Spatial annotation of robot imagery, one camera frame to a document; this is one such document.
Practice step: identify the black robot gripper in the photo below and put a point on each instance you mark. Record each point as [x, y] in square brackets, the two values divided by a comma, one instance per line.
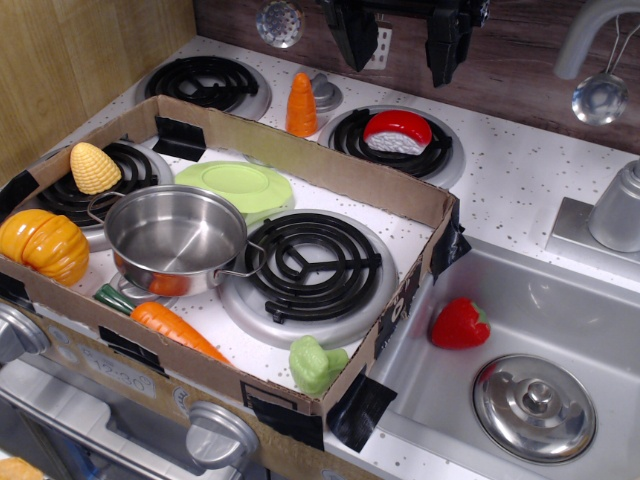
[449, 25]

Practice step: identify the green toy broccoli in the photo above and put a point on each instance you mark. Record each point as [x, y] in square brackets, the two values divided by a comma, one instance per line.
[312, 367]

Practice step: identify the stainless steel pot lid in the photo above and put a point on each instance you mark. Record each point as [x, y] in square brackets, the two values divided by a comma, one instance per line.
[534, 409]

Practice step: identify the silver hanging spatula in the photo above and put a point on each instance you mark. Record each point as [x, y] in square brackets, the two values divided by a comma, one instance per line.
[379, 58]

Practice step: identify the grey stove knob centre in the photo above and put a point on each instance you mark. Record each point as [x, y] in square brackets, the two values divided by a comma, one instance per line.
[327, 95]

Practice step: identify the red white toy sushi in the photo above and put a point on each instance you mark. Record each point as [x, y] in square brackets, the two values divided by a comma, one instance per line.
[398, 131]

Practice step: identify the silver hanging skimmer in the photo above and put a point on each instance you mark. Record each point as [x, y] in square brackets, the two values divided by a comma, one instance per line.
[280, 24]

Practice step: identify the black rear right burner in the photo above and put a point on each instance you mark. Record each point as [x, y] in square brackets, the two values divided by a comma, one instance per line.
[442, 163]

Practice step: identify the black burner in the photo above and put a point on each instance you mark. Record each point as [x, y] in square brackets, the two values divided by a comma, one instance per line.
[140, 167]
[210, 82]
[442, 163]
[309, 272]

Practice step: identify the orange toy carrot tip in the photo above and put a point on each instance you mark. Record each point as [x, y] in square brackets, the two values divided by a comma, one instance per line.
[301, 115]

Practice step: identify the grey toy faucet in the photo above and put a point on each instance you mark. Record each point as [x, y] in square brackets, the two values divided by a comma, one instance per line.
[592, 16]

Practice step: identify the black rear left burner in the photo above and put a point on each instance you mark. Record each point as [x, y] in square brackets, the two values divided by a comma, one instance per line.
[210, 82]

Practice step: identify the silver hanging ladle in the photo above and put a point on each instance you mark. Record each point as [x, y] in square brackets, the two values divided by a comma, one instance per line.
[602, 98]

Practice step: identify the green plastic plate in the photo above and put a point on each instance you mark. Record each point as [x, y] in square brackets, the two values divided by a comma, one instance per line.
[256, 191]

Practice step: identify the black front right burner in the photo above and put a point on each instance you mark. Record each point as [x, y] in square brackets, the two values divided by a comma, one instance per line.
[309, 272]

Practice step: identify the red toy strawberry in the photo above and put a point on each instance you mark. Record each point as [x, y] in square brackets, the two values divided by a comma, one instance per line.
[461, 324]

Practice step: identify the yellow toy corn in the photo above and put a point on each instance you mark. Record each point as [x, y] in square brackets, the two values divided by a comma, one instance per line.
[93, 170]

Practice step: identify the grey sink basin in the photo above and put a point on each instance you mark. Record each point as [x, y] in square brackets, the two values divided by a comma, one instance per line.
[588, 327]

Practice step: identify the orange toy carrot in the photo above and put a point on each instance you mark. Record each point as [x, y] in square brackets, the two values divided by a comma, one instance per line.
[161, 319]

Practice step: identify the black front left burner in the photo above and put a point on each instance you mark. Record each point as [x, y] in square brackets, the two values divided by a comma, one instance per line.
[140, 167]

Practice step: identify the brown cardboard fence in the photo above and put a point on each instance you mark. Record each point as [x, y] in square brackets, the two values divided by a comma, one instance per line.
[88, 339]

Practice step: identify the orange toy pumpkin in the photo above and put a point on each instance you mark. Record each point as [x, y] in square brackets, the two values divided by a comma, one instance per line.
[48, 243]

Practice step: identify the grey oven knob right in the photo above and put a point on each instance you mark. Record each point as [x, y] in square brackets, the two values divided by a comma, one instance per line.
[218, 438]

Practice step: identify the grey oven knob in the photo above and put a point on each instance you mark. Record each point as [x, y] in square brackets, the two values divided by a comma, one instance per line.
[19, 335]
[218, 438]

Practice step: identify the grey oven knob left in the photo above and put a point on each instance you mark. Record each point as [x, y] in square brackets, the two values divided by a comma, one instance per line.
[19, 335]

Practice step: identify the yellow toy at bottom edge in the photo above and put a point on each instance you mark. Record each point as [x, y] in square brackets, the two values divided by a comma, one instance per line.
[18, 469]

